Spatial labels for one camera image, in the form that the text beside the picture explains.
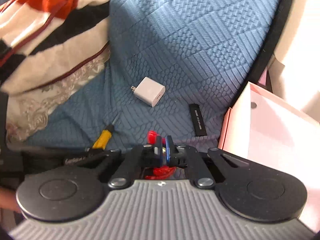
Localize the white wall charger plug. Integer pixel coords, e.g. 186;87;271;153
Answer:
131;77;165;107

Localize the black usb stick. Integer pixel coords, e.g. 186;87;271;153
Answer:
189;103;207;137

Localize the striped red black blanket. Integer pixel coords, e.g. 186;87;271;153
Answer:
1;0;110;141

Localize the person's left hand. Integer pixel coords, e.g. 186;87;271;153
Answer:
0;187;21;213

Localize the pink cardboard box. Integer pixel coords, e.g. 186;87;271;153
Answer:
218;83;320;232

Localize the yellow handled screwdriver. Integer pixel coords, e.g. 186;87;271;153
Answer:
92;113;120;150

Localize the red black robot figurine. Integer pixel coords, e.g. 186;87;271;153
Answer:
144;131;176;180

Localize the blue textured sofa cover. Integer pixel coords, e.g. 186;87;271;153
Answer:
27;0;279;151

